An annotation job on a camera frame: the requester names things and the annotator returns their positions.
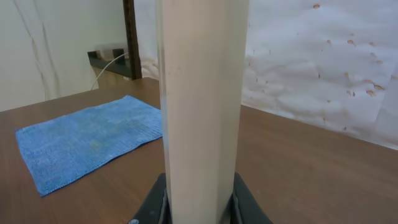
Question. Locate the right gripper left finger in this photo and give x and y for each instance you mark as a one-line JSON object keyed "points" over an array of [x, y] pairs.
{"points": [[154, 205]]}

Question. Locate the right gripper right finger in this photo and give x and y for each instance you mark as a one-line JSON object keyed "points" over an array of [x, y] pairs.
{"points": [[248, 208]]}

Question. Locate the white pipette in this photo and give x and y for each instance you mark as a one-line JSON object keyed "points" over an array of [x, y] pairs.
{"points": [[202, 102]]}

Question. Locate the blue cloth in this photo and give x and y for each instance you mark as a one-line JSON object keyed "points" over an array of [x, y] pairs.
{"points": [[87, 140]]}

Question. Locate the brown wooden post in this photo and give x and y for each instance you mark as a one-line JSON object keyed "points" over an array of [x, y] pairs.
{"points": [[132, 37]]}

